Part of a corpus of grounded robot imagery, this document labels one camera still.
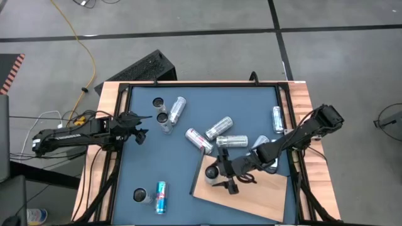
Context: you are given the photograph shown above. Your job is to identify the white cable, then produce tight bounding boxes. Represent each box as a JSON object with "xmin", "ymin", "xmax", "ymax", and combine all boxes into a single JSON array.
[{"xmin": 18, "ymin": 109, "xmax": 63, "ymax": 158}]

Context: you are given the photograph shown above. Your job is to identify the black mat with striped edge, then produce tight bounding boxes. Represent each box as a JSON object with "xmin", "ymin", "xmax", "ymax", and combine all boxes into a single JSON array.
[{"xmin": 0, "ymin": 53, "xmax": 26, "ymax": 95}]

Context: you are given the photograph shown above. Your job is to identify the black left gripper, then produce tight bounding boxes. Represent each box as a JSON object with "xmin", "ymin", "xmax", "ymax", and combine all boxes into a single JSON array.
[{"xmin": 105, "ymin": 113, "xmax": 153, "ymax": 150}]

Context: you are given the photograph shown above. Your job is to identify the white can with yellow patch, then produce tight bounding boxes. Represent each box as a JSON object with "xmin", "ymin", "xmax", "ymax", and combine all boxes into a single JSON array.
[{"xmin": 215, "ymin": 134, "xmax": 249, "ymax": 149}]

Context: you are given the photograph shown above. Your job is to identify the round wire floor stand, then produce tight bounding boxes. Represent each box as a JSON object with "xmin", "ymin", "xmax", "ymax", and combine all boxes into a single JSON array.
[{"xmin": 372, "ymin": 102, "xmax": 402, "ymax": 150}]

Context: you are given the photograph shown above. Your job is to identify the black floor beam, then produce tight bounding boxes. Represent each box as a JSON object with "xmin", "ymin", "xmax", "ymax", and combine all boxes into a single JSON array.
[{"xmin": 9, "ymin": 160, "xmax": 82, "ymax": 190}]

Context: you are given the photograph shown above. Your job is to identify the blue Red Bull can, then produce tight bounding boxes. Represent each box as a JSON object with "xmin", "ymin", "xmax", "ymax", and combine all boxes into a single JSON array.
[{"xmin": 155, "ymin": 181, "xmax": 168, "ymax": 215}]

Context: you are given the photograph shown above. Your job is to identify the black cables with white plug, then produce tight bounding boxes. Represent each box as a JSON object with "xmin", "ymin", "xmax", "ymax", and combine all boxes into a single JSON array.
[{"xmin": 71, "ymin": 0, "xmax": 124, "ymax": 9}]

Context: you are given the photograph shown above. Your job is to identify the silver slim beverage can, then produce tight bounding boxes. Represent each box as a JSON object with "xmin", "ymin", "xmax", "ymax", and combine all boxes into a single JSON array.
[
  {"xmin": 204, "ymin": 116, "xmax": 234, "ymax": 142},
  {"xmin": 168, "ymin": 95, "xmax": 187, "ymax": 126},
  {"xmin": 132, "ymin": 187, "xmax": 155, "ymax": 205},
  {"xmin": 251, "ymin": 134, "xmax": 271, "ymax": 155},
  {"xmin": 151, "ymin": 97, "xmax": 168, "ymax": 114}
]

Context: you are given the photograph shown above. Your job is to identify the silver can with blue tab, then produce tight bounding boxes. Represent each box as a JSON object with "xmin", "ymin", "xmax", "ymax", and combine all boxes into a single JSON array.
[{"xmin": 271, "ymin": 105, "xmax": 285, "ymax": 134}]

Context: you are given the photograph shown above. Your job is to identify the black metal table frame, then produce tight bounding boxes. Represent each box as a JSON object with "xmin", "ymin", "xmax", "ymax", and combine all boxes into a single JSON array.
[{"xmin": 70, "ymin": 80, "xmax": 343, "ymax": 226}]

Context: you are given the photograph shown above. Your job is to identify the white plastic container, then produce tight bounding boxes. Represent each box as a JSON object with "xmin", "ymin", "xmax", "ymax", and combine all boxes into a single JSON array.
[{"xmin": 26, "ymin": 208, "xmax": 48, "ymax": 225}]

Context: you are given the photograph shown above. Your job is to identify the black cable bundle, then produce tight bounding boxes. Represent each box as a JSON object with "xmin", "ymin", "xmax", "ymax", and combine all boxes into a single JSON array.
[{"xmin": 9, "ymin": 150, "xmax": 89, "ymax": 161}]

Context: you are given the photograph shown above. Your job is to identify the yellow cable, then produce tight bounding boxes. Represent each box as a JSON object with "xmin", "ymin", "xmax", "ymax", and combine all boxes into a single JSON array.
[{"xmin": 49, "ymin": 0, "xmax": 97, "ymax": 126}]

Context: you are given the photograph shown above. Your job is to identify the white peach-print beverage can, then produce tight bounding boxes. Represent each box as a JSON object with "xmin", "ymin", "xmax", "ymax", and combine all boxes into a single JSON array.
[{"xmin": 156, "ymin": 112, "xmax": 173, "ymax": 136}]

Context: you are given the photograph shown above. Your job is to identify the wooden board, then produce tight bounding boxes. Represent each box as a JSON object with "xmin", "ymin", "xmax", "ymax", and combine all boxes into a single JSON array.
[{"xmin": 190, "ymin": 147, "xmax": 289, "ymax": 224}]

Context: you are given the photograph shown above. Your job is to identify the white can with red band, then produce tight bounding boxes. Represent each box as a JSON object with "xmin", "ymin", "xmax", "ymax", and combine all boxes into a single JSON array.
[{"xmin": 184, "ymin": 127, "xmax": 214, "ymax": 155}]

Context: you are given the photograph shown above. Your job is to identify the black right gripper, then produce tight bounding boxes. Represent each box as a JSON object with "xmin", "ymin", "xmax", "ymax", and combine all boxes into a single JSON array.
[{"xmin": 212, "ymin": 146, "xmax": 257, "ymax": 195}]

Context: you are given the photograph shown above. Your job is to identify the grey panel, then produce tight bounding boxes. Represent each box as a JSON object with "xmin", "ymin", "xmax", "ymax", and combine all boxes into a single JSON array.
[{"xmin": 0, "ymin": 94, "xmax": 11, "ymax": 183}]

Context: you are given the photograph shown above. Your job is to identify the blue table mat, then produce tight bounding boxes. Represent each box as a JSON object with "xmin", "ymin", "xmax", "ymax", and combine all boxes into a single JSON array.
[{"xmin": 112, "ymin": 86, "xmax": 298, "ymax": 225}]

